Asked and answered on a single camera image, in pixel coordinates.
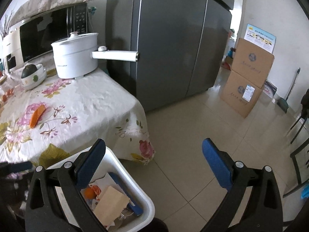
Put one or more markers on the broom with grey handle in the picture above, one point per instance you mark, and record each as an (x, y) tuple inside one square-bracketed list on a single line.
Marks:
[(283, 102)]

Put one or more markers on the grey refrigerator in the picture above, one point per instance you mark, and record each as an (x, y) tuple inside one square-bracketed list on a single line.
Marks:
[(180, 43)]

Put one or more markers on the orange plastic wrapper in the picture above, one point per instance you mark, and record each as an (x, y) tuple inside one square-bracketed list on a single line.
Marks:
[(36, 116)]

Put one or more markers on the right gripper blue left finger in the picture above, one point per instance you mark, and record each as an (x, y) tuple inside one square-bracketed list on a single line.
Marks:
[(43, 208)]

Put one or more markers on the white appliance beside microwave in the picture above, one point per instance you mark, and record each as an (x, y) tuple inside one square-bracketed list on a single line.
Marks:
[(13, 57)]

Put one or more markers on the white electric cooking pot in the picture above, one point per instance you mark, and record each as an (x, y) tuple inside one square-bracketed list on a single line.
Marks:
[(78, 55)]

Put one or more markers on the upper cardboard box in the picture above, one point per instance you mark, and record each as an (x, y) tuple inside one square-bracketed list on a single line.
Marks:
[(252, 62)]

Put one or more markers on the blue white poster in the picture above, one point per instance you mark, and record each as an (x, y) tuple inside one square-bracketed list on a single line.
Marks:
[(260, 38)]

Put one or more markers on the black microwave oven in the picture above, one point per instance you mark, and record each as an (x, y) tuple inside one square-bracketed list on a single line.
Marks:
[(37, 34)]

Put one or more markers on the torn brown cardboard piece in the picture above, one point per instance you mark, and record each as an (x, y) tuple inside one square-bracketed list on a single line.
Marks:
[(111, 203)]

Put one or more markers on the white plastic trash bin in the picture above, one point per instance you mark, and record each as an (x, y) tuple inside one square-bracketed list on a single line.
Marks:
[(111, 163)]

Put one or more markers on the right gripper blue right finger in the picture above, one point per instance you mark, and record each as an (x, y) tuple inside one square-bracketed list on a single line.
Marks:
[(263, 211)]

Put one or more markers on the lower cardboard box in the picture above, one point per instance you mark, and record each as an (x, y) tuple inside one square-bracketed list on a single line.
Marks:
[(240, 94)]

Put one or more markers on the floral tablecloth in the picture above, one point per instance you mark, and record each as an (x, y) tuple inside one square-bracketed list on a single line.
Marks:
[(78, 112)]

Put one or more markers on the white bowl with green knob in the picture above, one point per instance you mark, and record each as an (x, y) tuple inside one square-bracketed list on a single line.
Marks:
[(32, 76)]

